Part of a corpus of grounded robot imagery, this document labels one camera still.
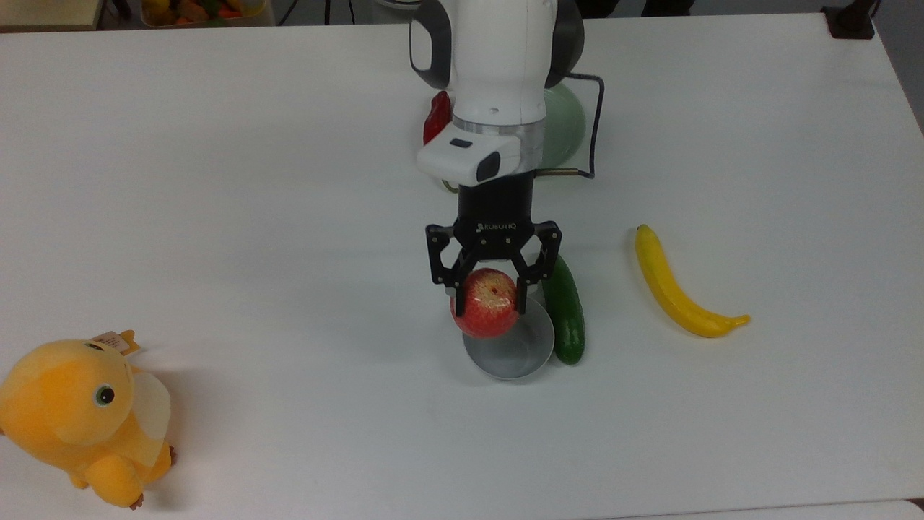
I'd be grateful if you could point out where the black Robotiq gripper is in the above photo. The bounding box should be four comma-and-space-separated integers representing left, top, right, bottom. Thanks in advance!
424, 173, 563, 317

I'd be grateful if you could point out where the red apple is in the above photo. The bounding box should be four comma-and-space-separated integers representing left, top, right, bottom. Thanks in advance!
450, 268, 522, 340

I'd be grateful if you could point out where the green cucumber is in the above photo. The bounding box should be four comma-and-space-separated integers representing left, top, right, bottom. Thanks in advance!
541, 253, 586, 365

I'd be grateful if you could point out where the grey round bowl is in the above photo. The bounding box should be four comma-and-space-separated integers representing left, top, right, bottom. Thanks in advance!
462, 290, 556, 381

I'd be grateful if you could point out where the red chili pepper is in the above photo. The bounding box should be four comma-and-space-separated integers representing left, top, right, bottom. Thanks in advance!
422, 90, 460, 194

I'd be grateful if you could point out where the pale green plate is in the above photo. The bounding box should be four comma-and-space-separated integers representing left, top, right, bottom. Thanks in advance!
537, 82, 586, 171

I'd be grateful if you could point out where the yellow banana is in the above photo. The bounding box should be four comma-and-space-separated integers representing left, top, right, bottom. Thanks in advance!
635, 224, 751, 339

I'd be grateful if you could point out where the clear bin with toy food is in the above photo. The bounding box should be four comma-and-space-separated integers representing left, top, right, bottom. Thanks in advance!
140, 0, 276, 29

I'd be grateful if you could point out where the paper tag on plush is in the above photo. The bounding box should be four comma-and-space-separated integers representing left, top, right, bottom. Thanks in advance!
90, 331, 131, 355

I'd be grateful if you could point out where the dark brown clamp block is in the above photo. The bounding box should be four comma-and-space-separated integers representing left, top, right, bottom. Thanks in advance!
821, 0, 881, 40

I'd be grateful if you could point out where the yellow plush toy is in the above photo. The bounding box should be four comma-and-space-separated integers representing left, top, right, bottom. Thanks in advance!
0, 330, 176, 510

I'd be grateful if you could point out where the beige side table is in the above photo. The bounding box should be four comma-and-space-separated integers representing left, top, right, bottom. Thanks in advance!
0, 0, 108, 33

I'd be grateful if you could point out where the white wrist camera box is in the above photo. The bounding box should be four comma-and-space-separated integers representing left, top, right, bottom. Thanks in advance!
416, 119, 523, 186

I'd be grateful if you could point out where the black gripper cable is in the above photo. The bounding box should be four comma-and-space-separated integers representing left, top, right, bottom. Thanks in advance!
536, 71, 606, 181

